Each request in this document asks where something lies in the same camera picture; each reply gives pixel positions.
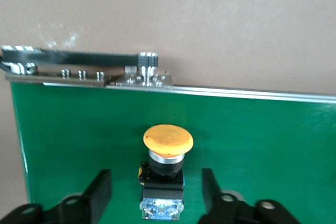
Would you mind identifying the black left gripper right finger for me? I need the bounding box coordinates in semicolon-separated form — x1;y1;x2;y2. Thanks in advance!
196;168;302;224

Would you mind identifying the yellow mushroom push button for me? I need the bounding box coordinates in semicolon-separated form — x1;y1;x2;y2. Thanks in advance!
138;124;195;221

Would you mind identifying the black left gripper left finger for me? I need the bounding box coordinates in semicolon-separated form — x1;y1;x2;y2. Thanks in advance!
0;168;112;224

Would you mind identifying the green conveyor belt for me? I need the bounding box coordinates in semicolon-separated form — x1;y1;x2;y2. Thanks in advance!
0;45;336;224

